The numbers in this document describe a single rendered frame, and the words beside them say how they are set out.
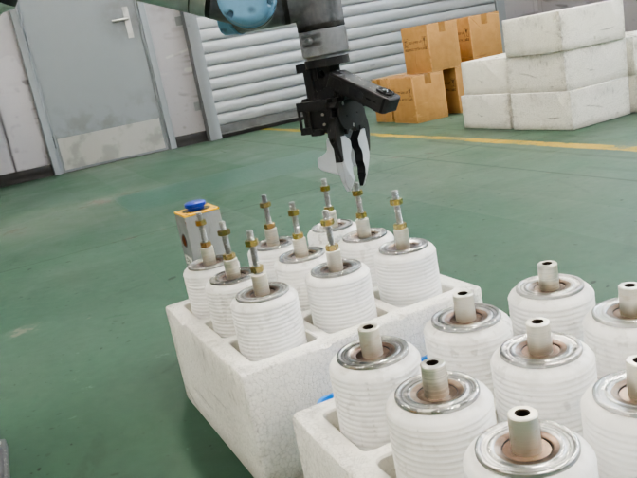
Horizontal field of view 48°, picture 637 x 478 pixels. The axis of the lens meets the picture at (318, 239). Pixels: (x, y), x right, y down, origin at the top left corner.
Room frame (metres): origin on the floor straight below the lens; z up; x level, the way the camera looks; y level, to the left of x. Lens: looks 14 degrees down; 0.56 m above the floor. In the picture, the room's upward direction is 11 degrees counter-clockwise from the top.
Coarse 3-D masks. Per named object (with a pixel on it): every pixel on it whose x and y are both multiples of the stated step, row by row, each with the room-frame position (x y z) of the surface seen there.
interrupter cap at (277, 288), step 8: (248, 288) 0.98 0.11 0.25; (272, 288) 0.97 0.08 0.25; (280, 288) 0.95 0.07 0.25; (288, 288) 0.95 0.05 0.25; (240, 296) 0.96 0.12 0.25; (248, 296) 0.95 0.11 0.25; (256, 296) 0.95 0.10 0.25; (264, 296) 0.93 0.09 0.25; (272, 296) 0.92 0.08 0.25; (280, 296) 0.93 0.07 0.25
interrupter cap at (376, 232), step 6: (372, 228) 1.19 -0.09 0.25; (378, 228) 1.18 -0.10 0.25; (348, 234) 1.18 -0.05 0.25; (354, 234) 1.18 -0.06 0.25; (372, 234) 1.16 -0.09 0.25; (378, 234) 1.14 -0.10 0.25; (384, 234) 1.14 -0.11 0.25; (342, 240) 1.16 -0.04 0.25; (348, 240) 1.14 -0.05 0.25; (354, 240) 1.13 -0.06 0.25; (360, 240) 1.13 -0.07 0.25; (366, 240) 1.12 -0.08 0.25; (372, 240) 1.12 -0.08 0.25
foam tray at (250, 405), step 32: (448, 288) 1.05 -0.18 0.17; (480, 288) 1.01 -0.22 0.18; (192, 320) 1.11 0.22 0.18; (384, 320) 0.95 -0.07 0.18; (416, 320) 0.97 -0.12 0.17; (192, 352) 1.08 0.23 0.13; (224, 352) 0.95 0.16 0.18; (288, 352) 0.90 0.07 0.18; (320, 352) 0.90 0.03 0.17; (192, 384) 1.14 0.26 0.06; (224, 384) 0.95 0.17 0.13; (256, 384) 0.86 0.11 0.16; (288, 384) 0.88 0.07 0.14; (320, 384) 0.90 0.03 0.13; (224, 416) 0.99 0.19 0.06; (256, 416) 0.86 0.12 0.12; (288, 416) 0.88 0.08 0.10; (256, 448) 0.86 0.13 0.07; (288, 448) 0.87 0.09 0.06
